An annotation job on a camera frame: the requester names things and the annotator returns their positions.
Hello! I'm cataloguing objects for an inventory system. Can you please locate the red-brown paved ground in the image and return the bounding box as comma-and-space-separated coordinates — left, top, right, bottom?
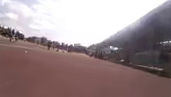
0, 38, 171, 97

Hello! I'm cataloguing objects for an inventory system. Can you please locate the distant row of trees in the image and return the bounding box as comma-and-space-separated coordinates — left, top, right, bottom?
0, 24, 90, 56

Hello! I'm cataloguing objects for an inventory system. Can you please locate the large grandstand building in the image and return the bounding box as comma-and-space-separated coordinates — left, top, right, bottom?
84, 0, 171, 80

